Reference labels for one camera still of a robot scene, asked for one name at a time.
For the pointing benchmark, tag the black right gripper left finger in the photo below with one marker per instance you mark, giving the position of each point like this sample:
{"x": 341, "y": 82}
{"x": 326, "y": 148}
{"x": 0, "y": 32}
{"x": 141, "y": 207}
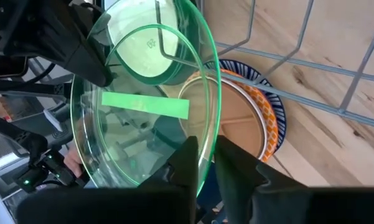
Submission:
{"x": 186, "y": 174}

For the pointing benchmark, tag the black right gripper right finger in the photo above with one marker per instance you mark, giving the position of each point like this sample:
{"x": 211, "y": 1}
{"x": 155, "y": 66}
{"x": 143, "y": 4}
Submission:
{"x": 236, "y": 180}

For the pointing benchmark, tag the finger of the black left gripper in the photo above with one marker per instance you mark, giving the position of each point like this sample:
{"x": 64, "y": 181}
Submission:
{"x": 91, "y": 62}
{"x": 189, "y": 46}

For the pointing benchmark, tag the orange patterned plate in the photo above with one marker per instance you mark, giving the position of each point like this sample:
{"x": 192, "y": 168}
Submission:
{"x": 269, "y": 124}

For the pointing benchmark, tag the green glass plate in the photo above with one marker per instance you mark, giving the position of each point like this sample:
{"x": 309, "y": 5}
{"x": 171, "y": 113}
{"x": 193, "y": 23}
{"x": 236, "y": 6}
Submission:
{"x": 127, "y": 140}

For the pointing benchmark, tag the blue striped white plate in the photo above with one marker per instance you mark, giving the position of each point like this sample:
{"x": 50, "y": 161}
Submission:
{"x": 281, "y": 118}

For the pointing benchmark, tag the green tape strip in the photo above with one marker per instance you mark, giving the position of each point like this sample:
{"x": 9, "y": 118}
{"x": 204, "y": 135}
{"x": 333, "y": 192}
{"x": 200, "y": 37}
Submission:
{"x": 143, "y": 105}

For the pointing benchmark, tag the person's hand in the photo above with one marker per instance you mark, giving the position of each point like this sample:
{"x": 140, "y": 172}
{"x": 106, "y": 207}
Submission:
{"x": 73, "y": 161}

